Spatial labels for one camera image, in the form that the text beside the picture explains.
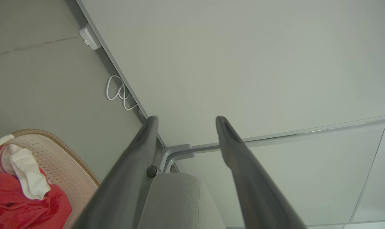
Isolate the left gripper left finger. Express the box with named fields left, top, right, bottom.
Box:
left=72, top=116, right=159, bottom=229

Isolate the white wall box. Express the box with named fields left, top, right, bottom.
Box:
left=79, top=24, right=102, bottom=51

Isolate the white cloth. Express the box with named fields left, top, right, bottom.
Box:
left=0, top=144, right=51, bottom=200

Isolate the beige perforated laundry basket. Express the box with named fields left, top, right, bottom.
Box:
left=0, top=129, right=100, bottom=229

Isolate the white floor cable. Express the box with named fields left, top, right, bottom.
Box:
left=106, top=75, right=139, bottom=111

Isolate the grey metal wall rail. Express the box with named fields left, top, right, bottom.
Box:
left=157, top=114, right=385, bottom=174

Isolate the red cloth garment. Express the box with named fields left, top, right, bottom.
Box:
left=0, top=145, right=72, bottom=229

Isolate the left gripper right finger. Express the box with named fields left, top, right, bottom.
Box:
left=216, top=116, right=307, bottom=229

